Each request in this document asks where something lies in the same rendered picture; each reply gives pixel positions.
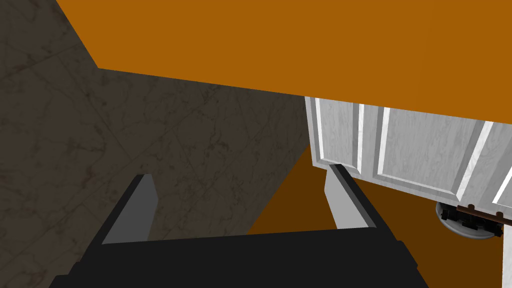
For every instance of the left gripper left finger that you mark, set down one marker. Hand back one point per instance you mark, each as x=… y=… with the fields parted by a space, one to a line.
x=134 y=216

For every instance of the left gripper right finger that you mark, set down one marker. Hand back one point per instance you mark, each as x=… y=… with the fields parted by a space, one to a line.
x=344 y=204

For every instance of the white panelled door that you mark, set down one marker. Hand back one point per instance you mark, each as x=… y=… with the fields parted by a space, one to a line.
x=420 y=148

